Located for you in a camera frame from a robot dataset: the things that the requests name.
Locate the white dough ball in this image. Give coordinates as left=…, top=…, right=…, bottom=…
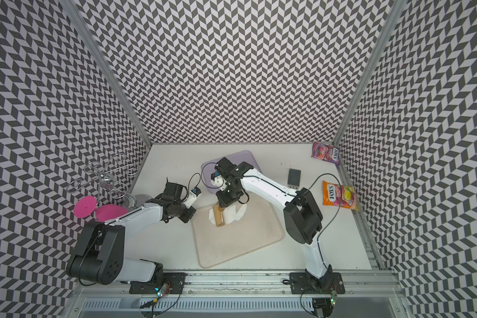
left=222, top=205, right=248, bottom=224

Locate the wooden dough roller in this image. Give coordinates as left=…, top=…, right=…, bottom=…
left=213, top=204, right=225, bottom=227

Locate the beige plastic tray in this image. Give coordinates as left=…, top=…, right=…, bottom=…
left=191, top=193, right=284, bottom=268

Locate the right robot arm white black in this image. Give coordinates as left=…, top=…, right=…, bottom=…
left=211, top=157, right=335, bottom=291

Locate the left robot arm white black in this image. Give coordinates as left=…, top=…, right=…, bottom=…
left=66, top=182, right=201, bottom=290

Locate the purple plastic tray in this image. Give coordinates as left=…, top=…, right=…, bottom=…
left=201, top=150, right=261, bottom=194

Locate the pink plastic wine glass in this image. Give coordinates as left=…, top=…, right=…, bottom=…
left=74, top=196, right=128, bottom=222

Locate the pink snack bag far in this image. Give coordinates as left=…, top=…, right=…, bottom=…
left=311, top=142, right=340, bottom=165

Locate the orange yellow snack bag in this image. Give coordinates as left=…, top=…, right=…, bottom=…
left=322, top=181, right=360, bottom=211

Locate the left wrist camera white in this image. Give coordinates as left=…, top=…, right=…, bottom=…
left=184, top=187, right=201, bottom=209

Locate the black handled metal scraper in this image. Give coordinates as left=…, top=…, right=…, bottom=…
left=287, top=168, right=302, bottom=189

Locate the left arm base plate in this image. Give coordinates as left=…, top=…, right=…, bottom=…
left=129, top=272, right=187, bottom=295

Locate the metal wire glass rack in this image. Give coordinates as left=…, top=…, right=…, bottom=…
left=66, top=154, right=140, bottom=200

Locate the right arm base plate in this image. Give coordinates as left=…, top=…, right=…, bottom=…
left=288, top=272, right=346, bottom=295

